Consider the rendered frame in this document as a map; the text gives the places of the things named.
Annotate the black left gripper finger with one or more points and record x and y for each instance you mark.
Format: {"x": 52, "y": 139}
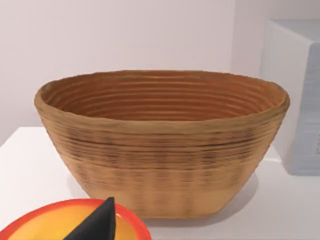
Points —
{"x": 100, "y": 222}

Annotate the orange and yellow plate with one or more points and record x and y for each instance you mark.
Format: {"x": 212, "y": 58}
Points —
{"x": 45, "y": 220}

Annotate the brown woven basket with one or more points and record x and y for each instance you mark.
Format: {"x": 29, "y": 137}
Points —
{"x": 160, "y": 160}

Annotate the white and grey box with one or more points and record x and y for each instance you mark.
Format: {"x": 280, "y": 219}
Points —
{"x": 295, "y": 100}

